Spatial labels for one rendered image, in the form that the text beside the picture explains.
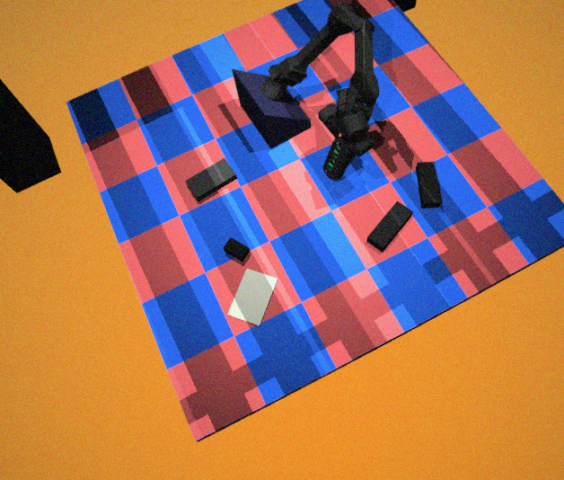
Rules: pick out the cream flat rectangular panel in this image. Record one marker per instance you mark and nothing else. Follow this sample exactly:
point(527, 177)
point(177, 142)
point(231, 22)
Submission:
point(252, 297)

